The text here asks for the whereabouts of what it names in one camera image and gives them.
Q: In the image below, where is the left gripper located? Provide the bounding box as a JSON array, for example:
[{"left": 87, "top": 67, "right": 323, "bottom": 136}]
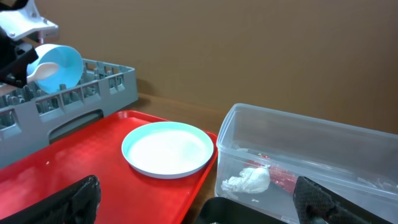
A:
[{"left": 1, "top": 28, "right": 38, "bottom": 88}]

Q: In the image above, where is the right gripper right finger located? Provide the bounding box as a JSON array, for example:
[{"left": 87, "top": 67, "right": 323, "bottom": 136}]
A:
[{"left": 293, "top": 176, "right": 391, "bottom": 224}]

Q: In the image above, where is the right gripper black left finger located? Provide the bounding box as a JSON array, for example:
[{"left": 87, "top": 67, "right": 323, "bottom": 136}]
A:
[{"left": 1, "top": 175, "right": 101, "bottom": 224}]

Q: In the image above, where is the cream plastic spoon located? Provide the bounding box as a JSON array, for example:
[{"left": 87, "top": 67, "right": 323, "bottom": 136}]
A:
[{"left": 27, "top": 62, "right": 59, "bottom": 83}]

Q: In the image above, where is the red snack wrapper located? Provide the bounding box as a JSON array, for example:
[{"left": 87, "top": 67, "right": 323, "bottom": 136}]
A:
[{"left": 244, "top": 159, "right": 297, "bottom": 195}]

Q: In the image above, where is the light blue small bowl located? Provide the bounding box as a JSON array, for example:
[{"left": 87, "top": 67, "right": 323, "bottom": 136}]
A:
[{"left": 27, "top": 44, "right": 83, "bottom": 94}]

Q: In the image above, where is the white napkin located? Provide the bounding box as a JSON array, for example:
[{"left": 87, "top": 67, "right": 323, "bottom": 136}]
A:
[{"left": 221, "top": 167, "right": 271, "bottom": 194}]

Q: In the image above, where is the large light blue plate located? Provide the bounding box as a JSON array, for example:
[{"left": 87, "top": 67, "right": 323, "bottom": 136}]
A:
[{"left": 121, "top": 121, "right": 214, "bottom": 179}]

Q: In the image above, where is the grey plastic dishwasher rack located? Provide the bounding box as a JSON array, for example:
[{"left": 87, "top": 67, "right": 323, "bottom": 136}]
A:
[{"left": 1, "top": 59, "right": 138, "bottom": 167}]

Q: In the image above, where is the clear plastic waste bin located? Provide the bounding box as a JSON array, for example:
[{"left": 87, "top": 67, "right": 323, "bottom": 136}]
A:
[{"left": 215, "top": 103, "right": 397, "bottom": 223}]

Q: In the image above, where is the red plastic serving tray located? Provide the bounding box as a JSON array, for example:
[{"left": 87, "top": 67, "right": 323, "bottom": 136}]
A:
[{"left": 1, "top": 110, "right": 218, "bottom": 223}]

